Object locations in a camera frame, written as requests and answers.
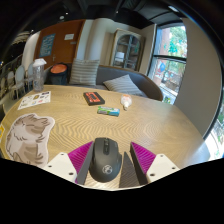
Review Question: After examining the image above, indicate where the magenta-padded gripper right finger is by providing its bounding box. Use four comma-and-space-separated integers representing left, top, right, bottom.
129, 141, 181, 186

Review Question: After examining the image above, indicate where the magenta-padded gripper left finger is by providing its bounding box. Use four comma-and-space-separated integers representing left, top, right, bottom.
44, 140, 95, 185

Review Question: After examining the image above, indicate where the black computer mouse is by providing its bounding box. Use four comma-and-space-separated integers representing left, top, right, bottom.
88, 136, 123, 184

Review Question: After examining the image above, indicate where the large black framed window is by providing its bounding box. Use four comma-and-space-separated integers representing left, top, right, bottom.
203, 99, 224, 161

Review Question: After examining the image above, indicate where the white sticker sheet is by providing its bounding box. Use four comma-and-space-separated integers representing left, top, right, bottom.
17, 90, 52, 111

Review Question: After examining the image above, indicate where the green and blue packet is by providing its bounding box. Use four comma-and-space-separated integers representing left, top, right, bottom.
96, 105, 121, 118

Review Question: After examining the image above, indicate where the small white tube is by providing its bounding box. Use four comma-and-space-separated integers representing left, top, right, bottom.
120, 93, 133, 111

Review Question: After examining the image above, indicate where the black box with red print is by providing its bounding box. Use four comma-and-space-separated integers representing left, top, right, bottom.
83, 91, 106, 107

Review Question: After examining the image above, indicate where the grey curved sofa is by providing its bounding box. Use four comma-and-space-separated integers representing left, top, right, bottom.
46, 63, 164, 102

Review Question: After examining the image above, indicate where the flat striped cushion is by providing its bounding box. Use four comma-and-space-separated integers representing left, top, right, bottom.
102, 73, 144, 98

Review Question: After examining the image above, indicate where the black bag with orange top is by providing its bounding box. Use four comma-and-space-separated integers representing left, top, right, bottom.
49, 62, 69, 86

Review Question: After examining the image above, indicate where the clear shaker bottle white lid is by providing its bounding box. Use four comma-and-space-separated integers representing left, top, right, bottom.
32, 58, 48, 93

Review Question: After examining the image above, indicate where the white dining chairs group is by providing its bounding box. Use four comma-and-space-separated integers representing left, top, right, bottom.
3, 63, 36, 101

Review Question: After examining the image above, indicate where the square striped cushion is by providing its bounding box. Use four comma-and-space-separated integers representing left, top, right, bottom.
68, 58, 101, 87

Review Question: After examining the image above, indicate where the brown wooden door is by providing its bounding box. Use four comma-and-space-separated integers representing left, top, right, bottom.
33, 19, 86, 72

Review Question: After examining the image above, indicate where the arched glass door cabinet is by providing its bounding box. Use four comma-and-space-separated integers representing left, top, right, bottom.
109, 28, 146, 72

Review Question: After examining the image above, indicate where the blue wall poster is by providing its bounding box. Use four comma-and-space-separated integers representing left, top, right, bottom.
38, 33, 56, 58

